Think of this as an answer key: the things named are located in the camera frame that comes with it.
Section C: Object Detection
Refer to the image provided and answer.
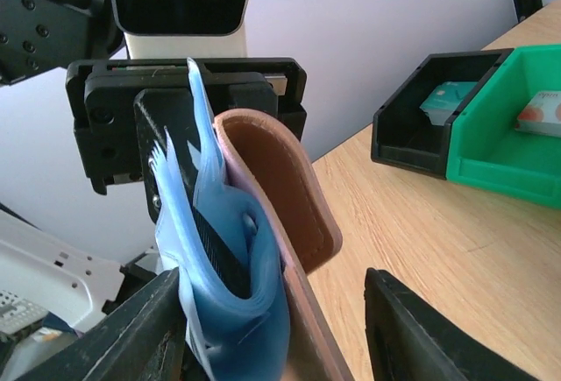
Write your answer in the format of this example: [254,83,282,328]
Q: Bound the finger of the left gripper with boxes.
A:
[133,87,253,299]

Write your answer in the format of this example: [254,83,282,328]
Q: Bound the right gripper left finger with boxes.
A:
[20,269,186,380]

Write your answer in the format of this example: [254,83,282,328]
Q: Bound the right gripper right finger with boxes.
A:
[365,268,535,381]

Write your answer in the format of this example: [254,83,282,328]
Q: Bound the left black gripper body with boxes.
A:
[66,58,307,195]

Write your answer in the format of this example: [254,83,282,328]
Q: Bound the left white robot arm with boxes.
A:
[1,0,306,332]

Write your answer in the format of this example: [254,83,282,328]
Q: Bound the teal card stack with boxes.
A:
[420,81,476,126]

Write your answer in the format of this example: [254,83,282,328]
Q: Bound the red patterned card stack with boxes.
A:
[515,90,561,138]

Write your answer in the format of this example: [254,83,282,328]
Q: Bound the white plastic basket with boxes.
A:
[0,290,48,342]

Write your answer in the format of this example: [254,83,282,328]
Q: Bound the black bin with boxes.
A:
[371,48,513,180]

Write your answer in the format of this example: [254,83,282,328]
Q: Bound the green bin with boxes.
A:
[446,45,560,208]

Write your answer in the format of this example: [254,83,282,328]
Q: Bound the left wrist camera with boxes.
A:
[111,0,249,60]

